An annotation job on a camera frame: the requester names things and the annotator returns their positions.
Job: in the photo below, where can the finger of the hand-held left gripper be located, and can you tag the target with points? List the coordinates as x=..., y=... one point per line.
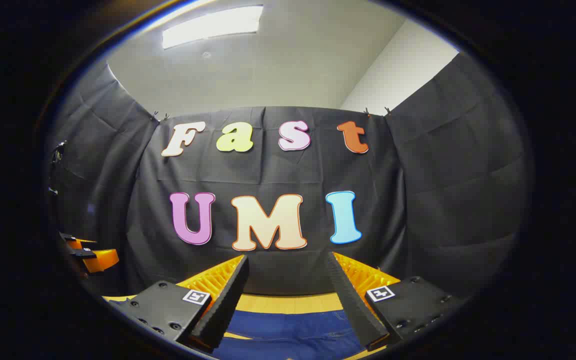
x=79, y=243
x=100, y=260

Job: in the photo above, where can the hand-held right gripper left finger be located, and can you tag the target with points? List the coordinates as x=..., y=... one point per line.
x=228, y=305

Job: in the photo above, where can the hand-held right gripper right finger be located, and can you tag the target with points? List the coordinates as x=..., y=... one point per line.
x=355, y=305

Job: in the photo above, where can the blue denim jeans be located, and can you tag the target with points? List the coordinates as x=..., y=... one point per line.
x=288, y=330

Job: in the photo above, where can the dark metal stand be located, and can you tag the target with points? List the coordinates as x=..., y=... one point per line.
x=57, y=160

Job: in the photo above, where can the black backdrop cloth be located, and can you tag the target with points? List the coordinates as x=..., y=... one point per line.
x=418, y=200

